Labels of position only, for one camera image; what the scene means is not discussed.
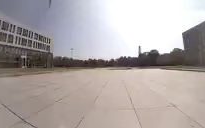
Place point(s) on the grass strip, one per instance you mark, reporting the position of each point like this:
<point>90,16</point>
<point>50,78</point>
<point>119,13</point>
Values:
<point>20,71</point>

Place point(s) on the pale concrete slab plaza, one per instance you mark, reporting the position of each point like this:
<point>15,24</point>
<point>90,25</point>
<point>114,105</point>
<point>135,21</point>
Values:
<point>110,100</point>

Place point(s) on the tower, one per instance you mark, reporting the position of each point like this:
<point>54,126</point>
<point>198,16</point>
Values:
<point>139,50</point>

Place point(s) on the tall pole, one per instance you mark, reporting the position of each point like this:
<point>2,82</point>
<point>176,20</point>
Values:
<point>71,52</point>

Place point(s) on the dark grey building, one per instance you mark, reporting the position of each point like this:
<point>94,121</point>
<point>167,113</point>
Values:
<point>200,43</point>

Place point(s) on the white building with dark windows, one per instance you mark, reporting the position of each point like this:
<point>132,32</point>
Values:
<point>13,43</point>

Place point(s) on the row of trees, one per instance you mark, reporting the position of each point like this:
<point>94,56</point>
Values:
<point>123,60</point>

